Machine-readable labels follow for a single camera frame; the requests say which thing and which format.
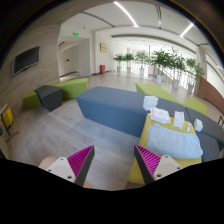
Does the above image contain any white folded towel stack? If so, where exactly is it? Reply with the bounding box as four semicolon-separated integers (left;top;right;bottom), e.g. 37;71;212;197
143;96;158;110

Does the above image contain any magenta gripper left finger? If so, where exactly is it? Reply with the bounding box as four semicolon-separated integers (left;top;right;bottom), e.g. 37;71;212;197
47;145;95;186

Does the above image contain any light blue towel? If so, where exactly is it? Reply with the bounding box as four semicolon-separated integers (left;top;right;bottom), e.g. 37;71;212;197
146;124;203;159

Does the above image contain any wall picture frame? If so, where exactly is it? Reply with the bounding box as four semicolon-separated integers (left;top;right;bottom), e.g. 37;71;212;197
100;43;108;53

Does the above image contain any dark grey ottoman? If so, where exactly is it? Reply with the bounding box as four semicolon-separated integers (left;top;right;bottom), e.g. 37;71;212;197
35;85;63;112

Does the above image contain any blue-grey large bench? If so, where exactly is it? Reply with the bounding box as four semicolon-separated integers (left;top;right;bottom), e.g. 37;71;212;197
77;86;224;162

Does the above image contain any red trash bin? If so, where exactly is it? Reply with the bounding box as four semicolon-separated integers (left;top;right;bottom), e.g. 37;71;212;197
100;65;105;74

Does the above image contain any wall-mounted black television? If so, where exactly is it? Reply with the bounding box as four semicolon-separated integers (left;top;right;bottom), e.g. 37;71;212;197
12;46;40;76

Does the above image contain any white crumpled cloth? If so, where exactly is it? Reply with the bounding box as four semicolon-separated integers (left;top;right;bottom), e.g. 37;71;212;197
150;108;170;124

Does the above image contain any small white bottle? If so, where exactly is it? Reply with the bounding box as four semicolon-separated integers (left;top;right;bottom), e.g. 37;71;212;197
186;122;191;132

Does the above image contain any green bench left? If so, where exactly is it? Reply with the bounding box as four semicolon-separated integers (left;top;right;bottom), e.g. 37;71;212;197
23;78;88;108

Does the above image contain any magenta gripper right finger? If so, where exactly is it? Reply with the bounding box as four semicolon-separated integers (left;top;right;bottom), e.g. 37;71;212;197
134;144;182;184

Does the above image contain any white folded cloth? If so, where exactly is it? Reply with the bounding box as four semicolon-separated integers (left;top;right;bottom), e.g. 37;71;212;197
173;111;184;128

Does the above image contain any potted green plant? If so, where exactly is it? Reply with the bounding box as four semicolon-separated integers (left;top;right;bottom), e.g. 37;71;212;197
135;51;150;75
151;49;173;84
113;53;124;72
186;58;203;93
124;53;134;73
171;53;185;89

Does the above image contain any yellow chair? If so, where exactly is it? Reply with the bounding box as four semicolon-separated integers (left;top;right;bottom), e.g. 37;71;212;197
0;108;18;139

